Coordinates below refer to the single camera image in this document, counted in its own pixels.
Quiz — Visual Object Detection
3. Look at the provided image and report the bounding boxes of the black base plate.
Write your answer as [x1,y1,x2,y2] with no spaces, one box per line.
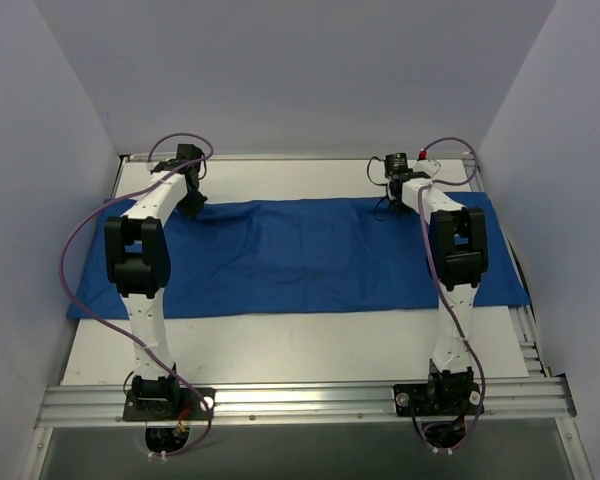
[122,387,209,422]
[392,383,484,417]

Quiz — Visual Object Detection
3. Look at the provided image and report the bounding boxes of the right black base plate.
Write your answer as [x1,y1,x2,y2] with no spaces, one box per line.
[392,383,484,417]

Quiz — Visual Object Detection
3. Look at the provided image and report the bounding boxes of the front aluminium frame rail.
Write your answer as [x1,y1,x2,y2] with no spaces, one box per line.
[36,377,576,428]

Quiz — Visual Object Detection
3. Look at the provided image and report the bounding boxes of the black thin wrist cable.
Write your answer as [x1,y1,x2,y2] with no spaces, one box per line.
[365,156,401,222]

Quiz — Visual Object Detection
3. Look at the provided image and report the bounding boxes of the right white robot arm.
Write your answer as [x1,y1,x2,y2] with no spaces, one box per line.
[382,152,489,413]

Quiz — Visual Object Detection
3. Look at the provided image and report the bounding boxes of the blue surgical cloth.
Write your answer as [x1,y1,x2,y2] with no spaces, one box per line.
[65,193,532,321]

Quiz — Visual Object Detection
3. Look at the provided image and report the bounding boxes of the right aluminium frame rail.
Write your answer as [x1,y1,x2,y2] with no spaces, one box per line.
[461,152,552,377]

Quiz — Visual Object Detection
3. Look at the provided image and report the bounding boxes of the back aluminium frame rail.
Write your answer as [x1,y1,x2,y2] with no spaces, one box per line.
[122,149,472,163]

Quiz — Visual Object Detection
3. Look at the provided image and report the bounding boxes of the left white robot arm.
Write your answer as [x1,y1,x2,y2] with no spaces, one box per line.
[104,144,207,419]

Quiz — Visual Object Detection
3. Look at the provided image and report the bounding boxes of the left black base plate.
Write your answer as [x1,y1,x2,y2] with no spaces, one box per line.
[122,387,209,422]

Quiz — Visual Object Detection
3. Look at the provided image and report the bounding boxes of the aluminium frame rail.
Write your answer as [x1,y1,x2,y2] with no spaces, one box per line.
[122,149,472,163]
[36,377,576,428]
[461,152,552,377]

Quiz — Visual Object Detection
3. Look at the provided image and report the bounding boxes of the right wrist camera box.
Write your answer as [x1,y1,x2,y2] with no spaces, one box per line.
[413,149,441,178]

